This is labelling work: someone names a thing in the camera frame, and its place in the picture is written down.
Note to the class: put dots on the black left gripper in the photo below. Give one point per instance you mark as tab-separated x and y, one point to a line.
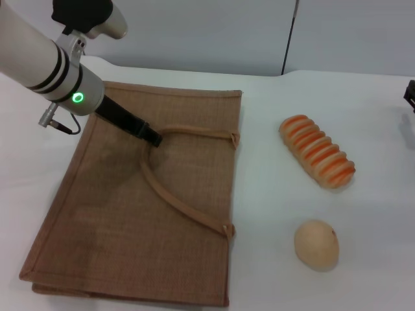
123	118

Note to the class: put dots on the brown jute tote bag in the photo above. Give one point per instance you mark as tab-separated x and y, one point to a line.
146	226

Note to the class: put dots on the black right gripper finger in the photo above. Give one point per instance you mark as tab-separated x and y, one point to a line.
411	95

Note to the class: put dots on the orange striped bread loaf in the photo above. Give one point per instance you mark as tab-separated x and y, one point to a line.
317	152

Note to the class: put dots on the round egg yolk pastry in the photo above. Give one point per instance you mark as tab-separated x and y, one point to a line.
316	246

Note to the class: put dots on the small metal wall seam clip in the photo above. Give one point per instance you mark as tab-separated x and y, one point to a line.
295	8

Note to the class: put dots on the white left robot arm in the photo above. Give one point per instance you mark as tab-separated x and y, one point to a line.
32	55

